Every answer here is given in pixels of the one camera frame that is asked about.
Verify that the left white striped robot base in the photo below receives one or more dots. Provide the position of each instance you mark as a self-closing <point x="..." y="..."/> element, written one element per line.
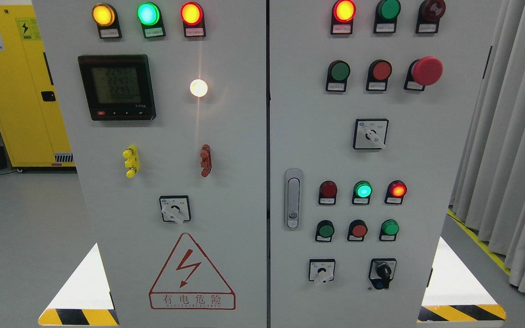
<point x="84" y="300"/>

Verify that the right white striped robot base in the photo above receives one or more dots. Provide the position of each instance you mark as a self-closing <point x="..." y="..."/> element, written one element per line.
<point x="454" y="298"/>

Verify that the lower green start push button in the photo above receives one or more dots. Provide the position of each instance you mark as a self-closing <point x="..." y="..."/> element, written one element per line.
<point x="324" y="231"/>

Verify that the lower red push button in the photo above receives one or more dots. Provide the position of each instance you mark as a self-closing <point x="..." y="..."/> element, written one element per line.
<point x="357" y="230"/>

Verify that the red push button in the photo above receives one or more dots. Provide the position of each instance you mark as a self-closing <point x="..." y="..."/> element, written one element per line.
<point x="377" y="76"/>
<point x="357" y="230"/>

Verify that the upper green push button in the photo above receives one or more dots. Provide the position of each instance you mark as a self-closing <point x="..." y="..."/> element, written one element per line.
<point x="337" y="76"/>

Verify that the lower right green push button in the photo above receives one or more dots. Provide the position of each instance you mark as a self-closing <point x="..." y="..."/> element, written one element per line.
<point x="389" y="230"/>

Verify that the upper red push button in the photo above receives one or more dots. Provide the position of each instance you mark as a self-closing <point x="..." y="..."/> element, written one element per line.
<point x="377" y="76"/>

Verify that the red emergency stop mushroom button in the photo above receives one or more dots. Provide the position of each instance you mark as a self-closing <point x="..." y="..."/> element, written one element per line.
<point x="422" y="73"/>

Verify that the grey electrical control cabinet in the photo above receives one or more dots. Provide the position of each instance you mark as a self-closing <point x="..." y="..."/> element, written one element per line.
<point x="267" y="111"/>

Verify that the red terminal connector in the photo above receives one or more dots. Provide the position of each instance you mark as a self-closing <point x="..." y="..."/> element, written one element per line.
<point x="206" y="160"/>

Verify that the lower left red indicator lamp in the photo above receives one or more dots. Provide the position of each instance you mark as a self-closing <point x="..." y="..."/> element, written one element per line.
<point x="327" y="193"/>

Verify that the red indicator lamp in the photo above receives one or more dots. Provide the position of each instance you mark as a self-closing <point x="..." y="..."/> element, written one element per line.
<point x="342" y="17"/>
<point x="193" y="19"/>
<point x="395" y="192"/>
<point x="327" y="193"/>

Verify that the white glowing indicator lamp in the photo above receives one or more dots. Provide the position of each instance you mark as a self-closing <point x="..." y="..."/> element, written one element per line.
<point x="199" y="88"/>

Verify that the lower middle green indicator lamp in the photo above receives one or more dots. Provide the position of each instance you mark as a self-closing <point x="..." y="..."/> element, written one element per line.
<point x="362" y="193"/>

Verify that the green indicator lamp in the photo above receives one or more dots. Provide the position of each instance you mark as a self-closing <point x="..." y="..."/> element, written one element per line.
<point x="386" y="14"/>
<point x="362" y="193"/>
<point x="151" y="21"/>

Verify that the yellow terminal connector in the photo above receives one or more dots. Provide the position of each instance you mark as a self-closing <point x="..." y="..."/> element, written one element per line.
<point x="131" y="156"/>

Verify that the lower right red indicator lamp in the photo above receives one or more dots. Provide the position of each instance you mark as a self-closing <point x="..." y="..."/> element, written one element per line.
<point x="395" y="192"/>

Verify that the red electrical danger warning sticker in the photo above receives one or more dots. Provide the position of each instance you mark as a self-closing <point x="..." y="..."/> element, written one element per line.
<point x="189" y="280"/>

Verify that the black digital power meter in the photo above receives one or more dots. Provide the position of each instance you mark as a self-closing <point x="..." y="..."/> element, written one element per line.
<point x="118" y="87"/>

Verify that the red indicator lamp top left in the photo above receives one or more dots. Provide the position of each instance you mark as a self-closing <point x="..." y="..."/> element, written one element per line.
<point x="193" y="19"/>

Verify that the red indicator lamp top right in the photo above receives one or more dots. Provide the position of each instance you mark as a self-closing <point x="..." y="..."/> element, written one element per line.
<point x="342" y="17"/>

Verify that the green indicator lamp top left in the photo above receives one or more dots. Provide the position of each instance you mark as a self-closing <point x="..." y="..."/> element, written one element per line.
<point x="151" y="21"/>

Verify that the green indicator lamp top right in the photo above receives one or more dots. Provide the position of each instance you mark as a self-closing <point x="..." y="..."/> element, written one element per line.
<point x="386" y="14"/>

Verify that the yellow indicator lamp top left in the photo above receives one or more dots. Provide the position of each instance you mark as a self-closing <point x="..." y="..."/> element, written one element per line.
<point x="106" y="19"/>

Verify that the dark red buzzer lamp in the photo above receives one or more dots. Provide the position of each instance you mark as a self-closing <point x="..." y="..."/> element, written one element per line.
<point x="428" y="16"/>

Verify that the grey curtain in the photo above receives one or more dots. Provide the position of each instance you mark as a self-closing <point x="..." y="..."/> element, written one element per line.
<point x="489" y="193"/>

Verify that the yellow safety storage cabinet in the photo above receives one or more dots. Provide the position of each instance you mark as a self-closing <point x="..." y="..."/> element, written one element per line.
<point x="31" y="122"/>

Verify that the grey cabinet door handle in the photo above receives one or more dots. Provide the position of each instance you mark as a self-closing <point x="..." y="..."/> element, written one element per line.
<point x="292" y="188"/>

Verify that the left door rotary selector switch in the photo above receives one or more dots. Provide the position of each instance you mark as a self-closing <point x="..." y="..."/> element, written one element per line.
<point x="175" y="208"/>

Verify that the upper right rotary selector switch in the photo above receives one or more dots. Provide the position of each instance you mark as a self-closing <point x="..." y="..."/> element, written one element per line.
<point x="370" y="134"/>

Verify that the bottom left rotary selector switch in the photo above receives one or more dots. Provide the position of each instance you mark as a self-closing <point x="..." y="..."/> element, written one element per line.
<point x="321" y="271"/>

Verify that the black key selector switch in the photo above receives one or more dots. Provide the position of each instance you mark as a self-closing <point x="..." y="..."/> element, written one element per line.
<point x="382" y="272"/>

